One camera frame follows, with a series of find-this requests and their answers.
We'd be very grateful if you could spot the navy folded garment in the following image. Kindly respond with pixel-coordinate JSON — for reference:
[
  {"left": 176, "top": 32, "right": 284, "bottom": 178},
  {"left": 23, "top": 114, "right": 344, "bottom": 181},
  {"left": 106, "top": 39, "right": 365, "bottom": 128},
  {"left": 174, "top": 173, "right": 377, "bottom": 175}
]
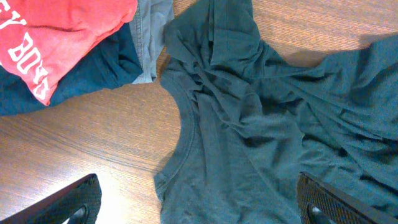
[{"left": 1, "top": 24, "right": 143, "bottom": 116}]

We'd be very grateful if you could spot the red folded printed t-shirt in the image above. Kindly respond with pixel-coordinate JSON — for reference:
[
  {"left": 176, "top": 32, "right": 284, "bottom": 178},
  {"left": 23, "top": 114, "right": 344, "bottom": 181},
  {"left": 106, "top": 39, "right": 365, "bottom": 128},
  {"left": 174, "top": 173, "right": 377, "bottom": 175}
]
[{"left": 1, "top": 0, "right": 138, "bottom": 106}]

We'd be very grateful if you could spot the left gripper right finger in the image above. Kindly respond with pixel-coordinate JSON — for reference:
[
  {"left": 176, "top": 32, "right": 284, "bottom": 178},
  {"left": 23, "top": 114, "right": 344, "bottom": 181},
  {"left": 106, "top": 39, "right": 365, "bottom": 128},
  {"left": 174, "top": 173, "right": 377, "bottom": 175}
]
[{"left": 296, "top": 172, "right": 397, "bottom": 224}]

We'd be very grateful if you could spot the dark green t-shirt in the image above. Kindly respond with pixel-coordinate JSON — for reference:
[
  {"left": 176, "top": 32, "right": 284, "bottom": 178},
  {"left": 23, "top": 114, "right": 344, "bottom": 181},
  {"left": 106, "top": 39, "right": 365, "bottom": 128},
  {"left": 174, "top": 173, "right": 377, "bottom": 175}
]
[{"left": 154, "top": 1, "right": 397, "bottom": 223}]

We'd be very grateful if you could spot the grey folded garment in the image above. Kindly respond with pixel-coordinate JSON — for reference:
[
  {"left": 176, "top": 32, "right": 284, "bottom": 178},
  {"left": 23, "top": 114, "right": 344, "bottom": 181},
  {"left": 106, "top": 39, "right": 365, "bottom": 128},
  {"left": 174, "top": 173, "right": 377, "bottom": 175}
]
[{"left": 129, "top": 0, "right": 174, "bottom": 84}]

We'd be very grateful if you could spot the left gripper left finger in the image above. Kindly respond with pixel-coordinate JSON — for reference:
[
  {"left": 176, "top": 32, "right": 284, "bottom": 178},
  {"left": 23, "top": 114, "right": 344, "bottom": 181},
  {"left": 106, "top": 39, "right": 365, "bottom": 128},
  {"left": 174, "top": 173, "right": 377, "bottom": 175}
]
[{"left": 1, "top": 174, "right": 102, "bottom": 224}]

